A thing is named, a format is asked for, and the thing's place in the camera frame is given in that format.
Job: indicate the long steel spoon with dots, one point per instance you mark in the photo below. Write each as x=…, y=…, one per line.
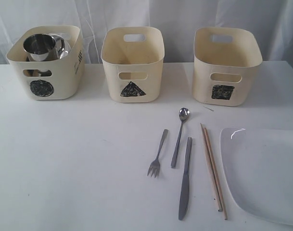
x=184, y=114

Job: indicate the small steel fork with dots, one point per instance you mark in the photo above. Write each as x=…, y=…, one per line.
x=154, y=167

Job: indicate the steel table knife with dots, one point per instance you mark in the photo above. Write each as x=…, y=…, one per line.
x=184, y=194

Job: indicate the wooden chopstick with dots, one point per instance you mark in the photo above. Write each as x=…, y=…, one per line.
x=217, y=198
x=216, y=175

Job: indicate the steel mug front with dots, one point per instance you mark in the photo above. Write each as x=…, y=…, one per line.
x=43, y=47

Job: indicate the cream bin with black triangle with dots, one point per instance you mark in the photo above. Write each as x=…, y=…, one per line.
x=133, y=58

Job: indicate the cream bin with black circle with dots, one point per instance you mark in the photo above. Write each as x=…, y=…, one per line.
x=66, y=72

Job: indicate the cream bin with black square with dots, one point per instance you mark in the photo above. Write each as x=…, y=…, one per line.
x=226, y=61

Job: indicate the white square plate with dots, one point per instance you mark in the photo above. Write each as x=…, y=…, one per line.
x=258, y=168

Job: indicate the white curtain backdrop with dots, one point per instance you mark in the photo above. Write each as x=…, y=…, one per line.
x=271, y=22

